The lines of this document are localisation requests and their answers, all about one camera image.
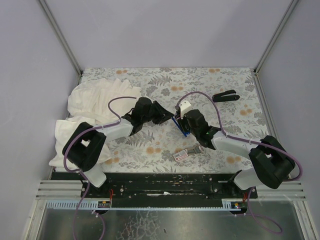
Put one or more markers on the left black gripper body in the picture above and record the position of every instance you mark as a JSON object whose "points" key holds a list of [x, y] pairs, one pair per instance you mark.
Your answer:
{"points": [[157, 112]]}

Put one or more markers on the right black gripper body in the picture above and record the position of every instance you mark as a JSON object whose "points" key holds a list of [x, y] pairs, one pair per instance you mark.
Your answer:
{"points": [[184, 123]]}

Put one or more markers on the blue stapler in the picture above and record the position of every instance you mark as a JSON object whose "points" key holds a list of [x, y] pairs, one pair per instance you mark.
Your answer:
{"points": [[180, 124]]}

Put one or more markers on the metal staple strip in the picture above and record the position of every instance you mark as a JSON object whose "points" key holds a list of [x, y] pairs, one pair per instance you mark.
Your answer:
{"points": [[194, 150]]}

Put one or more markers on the red white staple box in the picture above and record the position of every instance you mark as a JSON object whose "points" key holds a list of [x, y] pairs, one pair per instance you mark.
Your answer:
{"points": [[180, 155]]}

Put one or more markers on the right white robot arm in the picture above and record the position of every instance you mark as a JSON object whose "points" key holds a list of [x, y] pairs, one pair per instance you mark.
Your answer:
{"points": [[270, 164]]}

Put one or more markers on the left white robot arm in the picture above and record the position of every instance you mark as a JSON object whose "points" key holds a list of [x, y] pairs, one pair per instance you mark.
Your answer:
{"points": [[83, 149]]}

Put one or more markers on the black stapler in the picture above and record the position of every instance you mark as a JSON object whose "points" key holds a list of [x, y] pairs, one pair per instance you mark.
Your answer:
{"points": [[226, 96]]}

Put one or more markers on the floral tablecloth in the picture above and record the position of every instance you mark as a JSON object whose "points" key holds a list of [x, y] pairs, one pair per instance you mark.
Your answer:
{"points": [[151, 149]]}

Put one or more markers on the white cloth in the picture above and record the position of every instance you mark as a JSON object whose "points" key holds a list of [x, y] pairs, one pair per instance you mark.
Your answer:
{"points": [[88, 102]]}

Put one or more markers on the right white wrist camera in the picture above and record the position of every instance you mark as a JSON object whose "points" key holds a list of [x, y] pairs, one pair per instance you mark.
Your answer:
{"points": [[182, 108]]}

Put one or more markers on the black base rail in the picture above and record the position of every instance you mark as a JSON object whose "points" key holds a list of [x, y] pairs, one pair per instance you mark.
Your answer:
{"points": [[169, 187]]}

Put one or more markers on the right aluminium frame post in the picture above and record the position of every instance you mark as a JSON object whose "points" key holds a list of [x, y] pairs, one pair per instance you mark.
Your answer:
{"points": [[278, 31]]}

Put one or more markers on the aluminium frame post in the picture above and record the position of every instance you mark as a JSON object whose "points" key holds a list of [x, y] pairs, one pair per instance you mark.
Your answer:
{"points": [[60, 36], [278, 31]]}

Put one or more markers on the left aluminium frame post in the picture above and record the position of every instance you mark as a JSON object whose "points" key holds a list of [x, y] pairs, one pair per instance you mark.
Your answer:
{"points": [[60, 36]]}

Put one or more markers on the white slotted cable duct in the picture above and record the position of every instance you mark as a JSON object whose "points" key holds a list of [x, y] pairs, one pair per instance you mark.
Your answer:
{"points": [[217, 205]]}

